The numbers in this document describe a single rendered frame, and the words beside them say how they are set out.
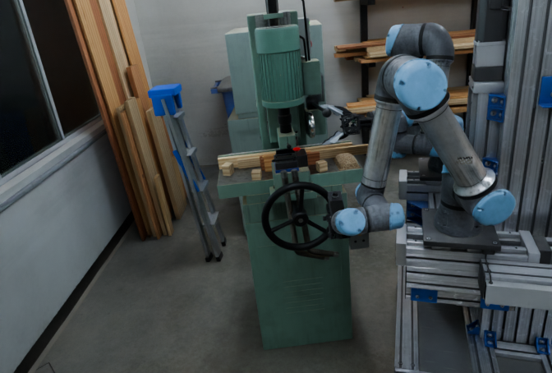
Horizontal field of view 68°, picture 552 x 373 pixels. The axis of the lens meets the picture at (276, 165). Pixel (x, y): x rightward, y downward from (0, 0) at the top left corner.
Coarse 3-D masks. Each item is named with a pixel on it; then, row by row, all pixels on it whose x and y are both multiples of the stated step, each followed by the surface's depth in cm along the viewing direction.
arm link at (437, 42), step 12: (432, 24) 147; (432, 36) 145; (444, 36) 145; (432, 48) 146; (444, 48) 145; (432, 60) 147; (444, 60) 145; (444, 72) 147; (420, 144) 153; (432, 156) 154
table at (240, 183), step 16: (224, 176) 174; (240, 176) 173; (272, 176) 169; (320, 176) 167; (336, 176) 168; (352, 176) 168; (224, 192) 167; (240, 192) 168; (256, 192) 168; (272, 192) 162; (304, 192) 159
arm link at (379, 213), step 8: (368, 200) 123; (376, 200) 120; (384, 200) 121; (368, 208) 117; (376, 208) 116; (384, 208) 116; (392, 208) 116; (400, 208) 116; (368, 216) 115; (376, 216) 115; (384, 216) 115; (392, 216) 115; (400, 216) 115; (368, 224) 114; (376, 224) 115; (384, 224) 115; (392, 224) 115; (400, 224) 115; (368, 232) 116
